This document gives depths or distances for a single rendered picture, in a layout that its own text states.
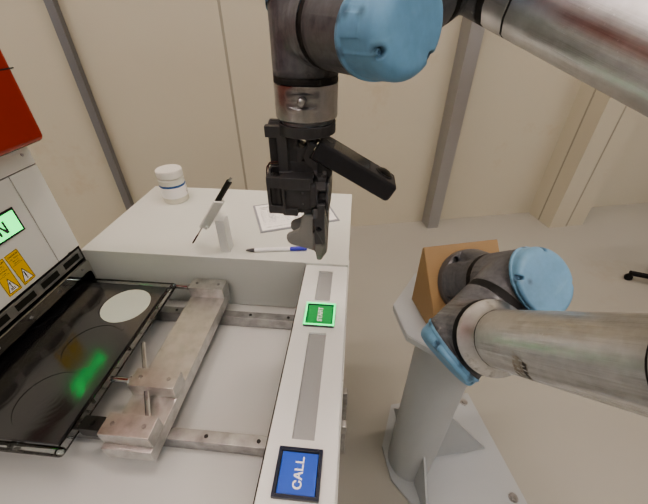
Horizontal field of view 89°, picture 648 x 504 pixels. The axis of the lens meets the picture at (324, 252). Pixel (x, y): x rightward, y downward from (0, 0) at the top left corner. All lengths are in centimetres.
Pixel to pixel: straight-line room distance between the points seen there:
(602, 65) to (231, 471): 67
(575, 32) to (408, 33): 13
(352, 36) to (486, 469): 152
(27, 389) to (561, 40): 85
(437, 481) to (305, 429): 107
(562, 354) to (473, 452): 125
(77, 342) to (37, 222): 25
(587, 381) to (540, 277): 27
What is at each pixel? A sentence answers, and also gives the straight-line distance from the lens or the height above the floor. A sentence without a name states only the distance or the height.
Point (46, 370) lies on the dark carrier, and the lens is 80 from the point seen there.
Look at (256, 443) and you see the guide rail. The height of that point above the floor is 85.
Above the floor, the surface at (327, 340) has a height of 96.
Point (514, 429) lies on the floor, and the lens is 176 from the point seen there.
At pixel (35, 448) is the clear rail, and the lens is 70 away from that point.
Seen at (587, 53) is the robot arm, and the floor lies 139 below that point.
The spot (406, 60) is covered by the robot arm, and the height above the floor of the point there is 138.
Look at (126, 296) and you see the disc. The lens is 87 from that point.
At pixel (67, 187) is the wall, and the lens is 277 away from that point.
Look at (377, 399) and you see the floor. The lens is 165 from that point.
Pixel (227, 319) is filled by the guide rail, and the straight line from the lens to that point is 81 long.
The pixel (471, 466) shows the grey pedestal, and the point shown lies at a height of 2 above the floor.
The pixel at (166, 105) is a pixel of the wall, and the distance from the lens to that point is 236.
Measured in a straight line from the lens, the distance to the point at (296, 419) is 52.
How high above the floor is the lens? 142
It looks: 36 degrees down
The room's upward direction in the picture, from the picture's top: straight up
